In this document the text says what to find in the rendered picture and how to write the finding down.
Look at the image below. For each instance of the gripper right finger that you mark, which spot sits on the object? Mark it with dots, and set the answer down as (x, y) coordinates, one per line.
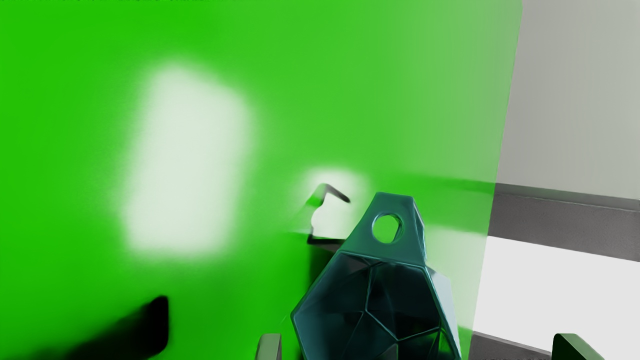
(575, 349)

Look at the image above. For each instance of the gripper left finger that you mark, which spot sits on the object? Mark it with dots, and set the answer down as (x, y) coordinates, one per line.
(270, 348)

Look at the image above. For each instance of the teal faceted mug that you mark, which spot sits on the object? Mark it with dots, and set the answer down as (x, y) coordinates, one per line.
(385, 300)

